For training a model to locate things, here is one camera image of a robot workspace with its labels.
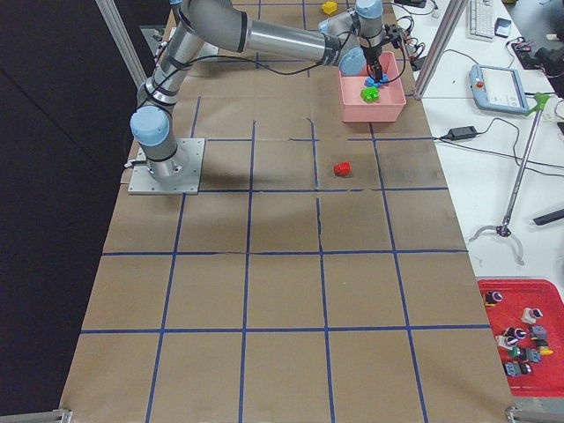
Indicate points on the white keyboard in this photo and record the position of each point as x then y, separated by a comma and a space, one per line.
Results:
480, 20

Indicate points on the teach pendant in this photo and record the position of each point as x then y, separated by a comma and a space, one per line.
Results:
498, 89

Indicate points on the black table power brick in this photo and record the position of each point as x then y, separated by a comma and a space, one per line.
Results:
462, 133

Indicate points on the green toy block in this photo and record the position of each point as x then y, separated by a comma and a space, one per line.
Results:
370, 94

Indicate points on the red toy block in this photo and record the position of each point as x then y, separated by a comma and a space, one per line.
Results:
342, 169

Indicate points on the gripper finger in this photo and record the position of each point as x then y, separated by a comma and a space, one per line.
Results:
370, 72
377, 71

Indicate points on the aluminium profile post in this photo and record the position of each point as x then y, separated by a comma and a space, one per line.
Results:
450, 18

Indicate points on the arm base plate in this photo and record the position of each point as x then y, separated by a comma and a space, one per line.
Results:
179, 175

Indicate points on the red plastic tray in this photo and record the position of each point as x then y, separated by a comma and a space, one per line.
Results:
526, 318

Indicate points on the yellow toy block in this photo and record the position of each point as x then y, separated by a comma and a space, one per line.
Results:
329, 7

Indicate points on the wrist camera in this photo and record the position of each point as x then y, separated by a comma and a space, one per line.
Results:
393, 36

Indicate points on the blue toy block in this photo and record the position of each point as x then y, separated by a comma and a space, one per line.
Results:
377, 83

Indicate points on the usb hub with cables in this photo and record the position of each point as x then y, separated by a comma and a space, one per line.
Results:
413, 47

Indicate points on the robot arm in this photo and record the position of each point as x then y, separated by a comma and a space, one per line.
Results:
211, 31

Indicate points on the pink plastic box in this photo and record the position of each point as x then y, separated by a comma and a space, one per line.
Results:
362, 101

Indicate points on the metal reacher grabber tool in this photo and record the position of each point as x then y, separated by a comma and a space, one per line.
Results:
503, 229

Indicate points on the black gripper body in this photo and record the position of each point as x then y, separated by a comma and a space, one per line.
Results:
371, 55

